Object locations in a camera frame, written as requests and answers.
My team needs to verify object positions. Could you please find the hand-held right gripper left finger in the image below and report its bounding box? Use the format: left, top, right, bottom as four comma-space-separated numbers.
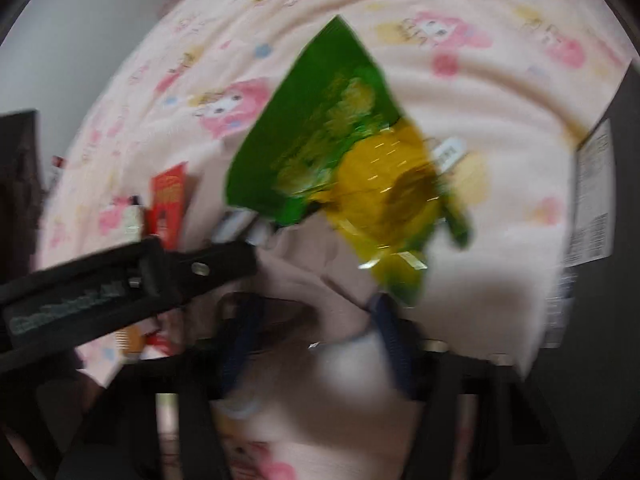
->
55, 294, 267, 480

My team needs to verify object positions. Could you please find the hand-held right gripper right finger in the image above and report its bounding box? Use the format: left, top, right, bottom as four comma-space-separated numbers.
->
369, 292, 581, 480

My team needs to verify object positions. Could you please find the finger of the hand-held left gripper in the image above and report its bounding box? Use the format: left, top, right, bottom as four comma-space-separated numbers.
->
142, 237, 260, 308

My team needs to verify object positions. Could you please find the green yellow snack packet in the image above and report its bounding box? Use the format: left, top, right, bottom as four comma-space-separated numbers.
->
224, 14, 475, 308

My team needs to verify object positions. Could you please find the black cardboard box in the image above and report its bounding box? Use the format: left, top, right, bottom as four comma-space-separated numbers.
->
520, 62, 640, 382

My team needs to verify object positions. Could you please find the red packet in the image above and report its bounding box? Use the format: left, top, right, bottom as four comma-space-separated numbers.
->
149, 161, 190, 252

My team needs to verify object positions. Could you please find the orange comb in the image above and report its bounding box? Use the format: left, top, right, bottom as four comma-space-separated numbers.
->
121, 324, 147, 363

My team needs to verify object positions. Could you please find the white tube with black cap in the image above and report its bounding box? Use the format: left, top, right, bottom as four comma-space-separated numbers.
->
120, 194, 147, 242

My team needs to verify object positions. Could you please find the pink printed blanket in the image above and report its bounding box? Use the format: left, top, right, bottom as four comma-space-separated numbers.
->
35, 0, 637, 480

